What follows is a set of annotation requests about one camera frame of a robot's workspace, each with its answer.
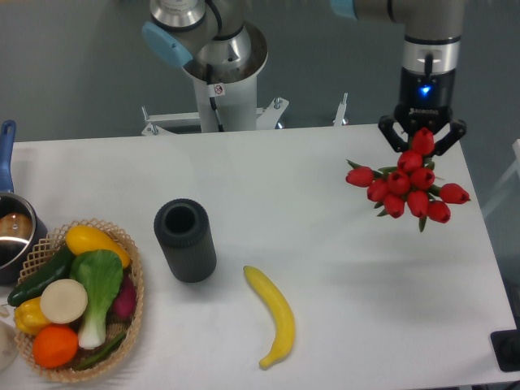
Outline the yellow banana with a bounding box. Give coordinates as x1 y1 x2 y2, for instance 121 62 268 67
243 266 296 370

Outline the woven wicker basket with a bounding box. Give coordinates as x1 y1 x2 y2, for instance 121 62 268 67
15 219 145 384

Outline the dark grey ribbed vase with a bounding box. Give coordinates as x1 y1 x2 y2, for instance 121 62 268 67
154 198 217 283

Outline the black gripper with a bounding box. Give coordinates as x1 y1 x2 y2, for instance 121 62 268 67
378 67 466 156

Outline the yellow bell pepper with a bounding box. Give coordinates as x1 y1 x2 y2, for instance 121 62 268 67
14 297 51 336

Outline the green chili pepper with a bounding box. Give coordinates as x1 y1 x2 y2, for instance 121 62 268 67
74 332 126 371

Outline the green bok choy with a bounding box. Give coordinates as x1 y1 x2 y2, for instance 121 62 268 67
71 249 124 349

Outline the purple red radish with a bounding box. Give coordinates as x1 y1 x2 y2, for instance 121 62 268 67
111 275 137 319

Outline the red tulip bouquet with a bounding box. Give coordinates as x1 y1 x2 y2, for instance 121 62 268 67
345 127 470 232

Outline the orange fruit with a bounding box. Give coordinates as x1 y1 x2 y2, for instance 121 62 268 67
32 324 79 368

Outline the green cucumber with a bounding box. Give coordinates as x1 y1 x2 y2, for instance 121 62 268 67
7 245 76 307

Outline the blue handled saucepan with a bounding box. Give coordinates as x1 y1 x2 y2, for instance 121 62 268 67
1 120 48 286

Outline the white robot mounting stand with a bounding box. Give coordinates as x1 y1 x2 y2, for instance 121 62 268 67
141 72 350 137

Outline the yellow squash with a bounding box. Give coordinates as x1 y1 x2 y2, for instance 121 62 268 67
65 225 131 269

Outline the black device at table edge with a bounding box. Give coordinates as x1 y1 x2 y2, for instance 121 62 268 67
490 329 519 372

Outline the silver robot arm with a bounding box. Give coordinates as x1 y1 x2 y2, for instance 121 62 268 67
142 1 466 155

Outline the white garlic piece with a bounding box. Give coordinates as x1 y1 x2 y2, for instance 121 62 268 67
0 305 10 319

